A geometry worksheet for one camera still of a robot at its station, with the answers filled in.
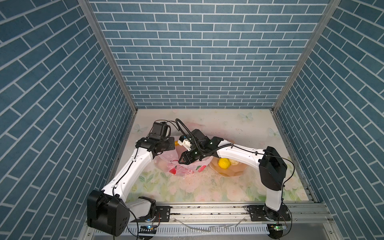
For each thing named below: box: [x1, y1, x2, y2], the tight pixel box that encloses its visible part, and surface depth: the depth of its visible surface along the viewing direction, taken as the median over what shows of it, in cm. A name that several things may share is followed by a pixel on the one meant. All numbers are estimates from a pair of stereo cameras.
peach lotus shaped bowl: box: [209, 157, 248, 178], surface depth 88 cm
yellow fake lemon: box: [218, 157, 231, 170], surface depth 88 cm
